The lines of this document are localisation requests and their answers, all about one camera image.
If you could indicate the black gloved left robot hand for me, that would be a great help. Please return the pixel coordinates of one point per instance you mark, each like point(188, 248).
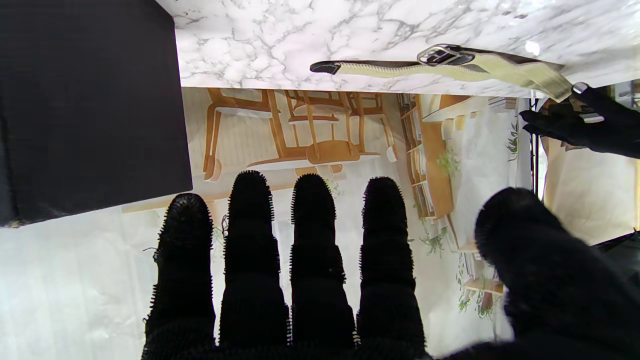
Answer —
point(595, 127)

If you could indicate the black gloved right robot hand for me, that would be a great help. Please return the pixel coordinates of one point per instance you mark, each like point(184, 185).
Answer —
point(320, 300)

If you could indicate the beige woven belt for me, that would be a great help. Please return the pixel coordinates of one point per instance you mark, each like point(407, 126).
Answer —
point(450, 67)

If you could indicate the black storage box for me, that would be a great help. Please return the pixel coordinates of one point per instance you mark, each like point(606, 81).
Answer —
point(90, 110)

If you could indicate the beige hanging cloth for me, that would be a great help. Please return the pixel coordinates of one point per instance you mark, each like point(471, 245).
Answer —
point(595, 195)

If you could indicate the printed room scene backdrop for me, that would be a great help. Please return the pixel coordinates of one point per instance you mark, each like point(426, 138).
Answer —
point(350, 225)

